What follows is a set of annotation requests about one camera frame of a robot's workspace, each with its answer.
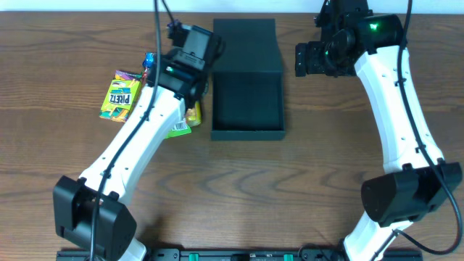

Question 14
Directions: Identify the red KitKat Milo bar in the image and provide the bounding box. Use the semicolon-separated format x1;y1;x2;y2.
141;68;150;84

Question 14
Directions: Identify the dark green box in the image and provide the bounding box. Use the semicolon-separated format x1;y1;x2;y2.
211;19;286;141

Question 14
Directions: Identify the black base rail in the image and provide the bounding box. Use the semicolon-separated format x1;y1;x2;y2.
56;248;423;261

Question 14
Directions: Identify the green gummy candy bag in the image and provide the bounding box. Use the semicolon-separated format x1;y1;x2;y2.
166;119;191;138

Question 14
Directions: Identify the yellow Mentos bottle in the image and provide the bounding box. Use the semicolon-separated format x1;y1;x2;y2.
185;101;202;127

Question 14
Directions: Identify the yellow Pretz snack box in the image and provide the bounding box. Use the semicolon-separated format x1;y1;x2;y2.
99;70;142;123

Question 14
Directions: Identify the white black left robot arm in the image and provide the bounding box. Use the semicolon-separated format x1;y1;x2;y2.
52;27;225;260

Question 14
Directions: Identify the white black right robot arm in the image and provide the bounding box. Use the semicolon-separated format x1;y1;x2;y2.
295;7;463;260

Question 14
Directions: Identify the blue Oreo cookie pack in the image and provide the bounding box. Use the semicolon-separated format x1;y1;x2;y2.
142;52;156;70

